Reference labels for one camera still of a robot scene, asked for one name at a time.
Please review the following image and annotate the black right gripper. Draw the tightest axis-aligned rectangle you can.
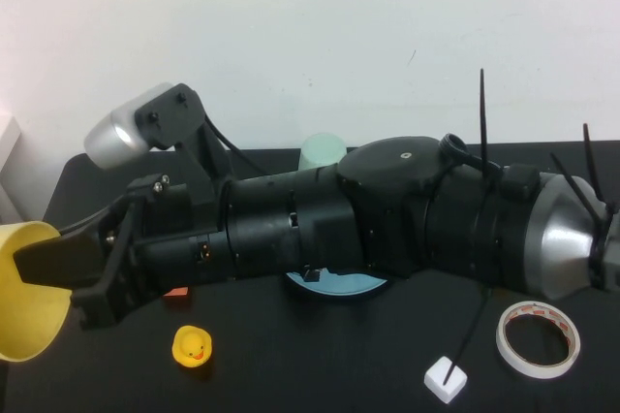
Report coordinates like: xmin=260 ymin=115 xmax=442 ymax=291
xmin=12 ymin=173 xmax=233 ymax=330

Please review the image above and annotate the yellow plastic cup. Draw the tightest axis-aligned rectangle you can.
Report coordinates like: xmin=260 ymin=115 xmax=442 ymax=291
xmin=0 ymin=220 xmax=75 ymax=363

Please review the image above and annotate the pale green plastic cup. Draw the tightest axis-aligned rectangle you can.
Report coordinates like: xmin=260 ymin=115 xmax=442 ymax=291
xmin=298 ymin=133 xmax=349 ymax=171

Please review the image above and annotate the blue cup stand tray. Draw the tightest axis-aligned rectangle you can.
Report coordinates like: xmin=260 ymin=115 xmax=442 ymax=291
xmin=283 ymin=267 xmax=393 ymax=299

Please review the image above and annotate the yellow rubber duck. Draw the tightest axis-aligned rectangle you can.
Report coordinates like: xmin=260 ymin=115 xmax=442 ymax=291
xmin=170 ymin=325 xmax=213 ymax=369

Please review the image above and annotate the white cube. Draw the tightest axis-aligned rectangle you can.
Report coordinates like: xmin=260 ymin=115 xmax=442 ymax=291
xmin=423 ymin=355 xmax=468 ymax=405

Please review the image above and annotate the white tape roll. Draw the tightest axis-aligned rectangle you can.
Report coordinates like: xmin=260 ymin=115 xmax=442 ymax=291
xmin=494 ymin=300 xmax=581 ymax=380

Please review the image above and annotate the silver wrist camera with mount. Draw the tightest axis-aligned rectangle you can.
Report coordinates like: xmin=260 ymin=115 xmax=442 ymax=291
xmin=82 ymin=81 xmax=229 ymax=206

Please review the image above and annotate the black camera cable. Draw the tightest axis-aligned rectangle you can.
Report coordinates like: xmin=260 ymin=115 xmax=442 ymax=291
xmin=202 ymin=111 xmax=258 ymax=181

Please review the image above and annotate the black cable tie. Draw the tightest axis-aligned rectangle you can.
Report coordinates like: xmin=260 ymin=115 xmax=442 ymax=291
xmin=443 ymin=286 xmax=490 ymax=381
xmin=582 ymin=123 xmax=606 ymax=206
xmin=549 ymin=152 xmax=609 ymax=230
xmin=478 ymin=67 xmax=491 ymax=176

